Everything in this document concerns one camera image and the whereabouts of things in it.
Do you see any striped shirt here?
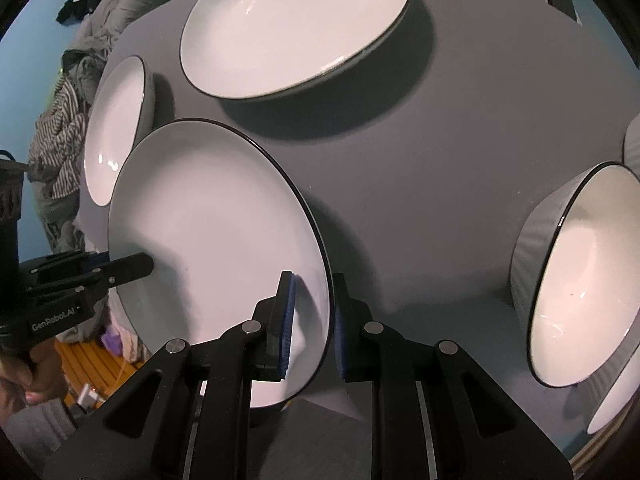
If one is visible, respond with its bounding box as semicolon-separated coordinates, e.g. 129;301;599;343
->
28;73;88;200

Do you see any person's left hand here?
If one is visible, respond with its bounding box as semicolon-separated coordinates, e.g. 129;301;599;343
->
1;338;68;426

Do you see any grey duvet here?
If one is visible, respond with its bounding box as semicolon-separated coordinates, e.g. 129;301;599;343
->
61;0;170;107

